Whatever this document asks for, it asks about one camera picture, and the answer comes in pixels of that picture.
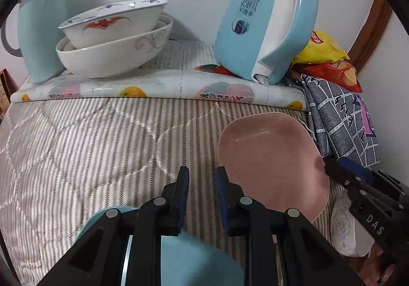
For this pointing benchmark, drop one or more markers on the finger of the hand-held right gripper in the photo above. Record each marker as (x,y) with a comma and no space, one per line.
(358,171)
(338,174)

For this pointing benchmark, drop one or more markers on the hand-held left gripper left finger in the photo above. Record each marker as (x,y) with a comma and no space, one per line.
(183,199)

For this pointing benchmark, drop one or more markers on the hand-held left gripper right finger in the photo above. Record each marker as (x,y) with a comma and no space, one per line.
(222,199)

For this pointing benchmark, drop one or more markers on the white rose print bowl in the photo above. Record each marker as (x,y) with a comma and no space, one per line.
(345,231)

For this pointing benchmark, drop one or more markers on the brown plate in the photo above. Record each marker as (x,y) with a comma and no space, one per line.
(367,271)

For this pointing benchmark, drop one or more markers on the light blue plate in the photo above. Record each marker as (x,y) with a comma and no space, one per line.
(191,260)

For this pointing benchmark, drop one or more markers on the pink plate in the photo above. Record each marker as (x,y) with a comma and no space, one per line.
(271,158)

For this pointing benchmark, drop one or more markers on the grey checked cloth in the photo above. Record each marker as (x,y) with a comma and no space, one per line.
(338,120)

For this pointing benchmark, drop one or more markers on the red chip bag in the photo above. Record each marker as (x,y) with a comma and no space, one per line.
(338,75)

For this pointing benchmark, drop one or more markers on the striped quilt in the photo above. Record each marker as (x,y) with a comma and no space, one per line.
(96,151)

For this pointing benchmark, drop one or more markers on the fruit print board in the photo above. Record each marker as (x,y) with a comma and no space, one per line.
(159,81)

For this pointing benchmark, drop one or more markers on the yellow chip bag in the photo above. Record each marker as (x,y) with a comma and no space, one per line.
(322,49)

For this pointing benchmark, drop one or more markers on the white bowl with grey swirls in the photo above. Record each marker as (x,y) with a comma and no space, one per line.
(111,59)

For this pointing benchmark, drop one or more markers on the light blue electric kettle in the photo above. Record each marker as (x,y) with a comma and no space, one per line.
(242,33)

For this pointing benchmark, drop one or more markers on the white bowl with red print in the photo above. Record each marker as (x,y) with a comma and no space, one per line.
(121,33)

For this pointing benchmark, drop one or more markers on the red box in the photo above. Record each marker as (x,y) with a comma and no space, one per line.
(6,91)

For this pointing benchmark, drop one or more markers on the light blue thermos jug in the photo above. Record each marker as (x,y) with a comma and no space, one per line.
(35,43)

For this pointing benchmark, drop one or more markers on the brown wooden door frame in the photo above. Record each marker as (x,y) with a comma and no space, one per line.
(374,33)

